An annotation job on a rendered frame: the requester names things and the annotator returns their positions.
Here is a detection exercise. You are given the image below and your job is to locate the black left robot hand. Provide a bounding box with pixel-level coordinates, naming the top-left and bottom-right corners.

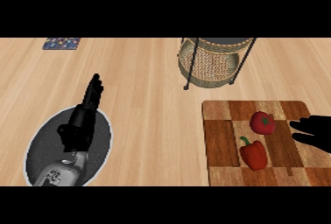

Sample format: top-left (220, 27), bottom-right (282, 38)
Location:
top-left (56, 73), bottom-right (105, 153)

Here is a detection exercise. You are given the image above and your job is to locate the red tomato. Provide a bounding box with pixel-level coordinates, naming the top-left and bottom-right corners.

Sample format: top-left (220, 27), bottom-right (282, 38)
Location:
top-left (249, 110), bottom-right (276, 136)

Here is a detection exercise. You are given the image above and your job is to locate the red bell pepper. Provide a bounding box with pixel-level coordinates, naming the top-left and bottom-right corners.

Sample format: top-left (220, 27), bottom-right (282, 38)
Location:
top-left (238, 136), bottom-right (269, 172)

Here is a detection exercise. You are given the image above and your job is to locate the dark grey oval placemat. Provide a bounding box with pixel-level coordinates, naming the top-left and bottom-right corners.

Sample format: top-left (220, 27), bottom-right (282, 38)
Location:
top-left (23, 106), bottom-right (114, 187)

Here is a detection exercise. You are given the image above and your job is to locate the checkered wooden cutting board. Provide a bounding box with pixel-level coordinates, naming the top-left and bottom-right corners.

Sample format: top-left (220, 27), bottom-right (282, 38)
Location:
top-left (201, 100), bottom-right (331, 187)

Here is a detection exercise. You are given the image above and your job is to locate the tiered wicker basket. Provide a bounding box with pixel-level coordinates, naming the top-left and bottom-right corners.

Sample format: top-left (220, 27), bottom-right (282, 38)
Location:
top-left (176, 37), bottom-right (258, 91)

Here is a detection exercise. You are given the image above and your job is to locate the colourful patterned square mat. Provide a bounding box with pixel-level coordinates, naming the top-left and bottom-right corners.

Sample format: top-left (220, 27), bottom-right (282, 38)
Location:
top-left (41, 37), bottom-right (82, 51)

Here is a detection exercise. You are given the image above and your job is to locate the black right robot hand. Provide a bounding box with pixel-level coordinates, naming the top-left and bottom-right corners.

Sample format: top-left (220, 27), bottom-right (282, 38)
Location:
top-left (288, 115), bottom-right (331, 154)

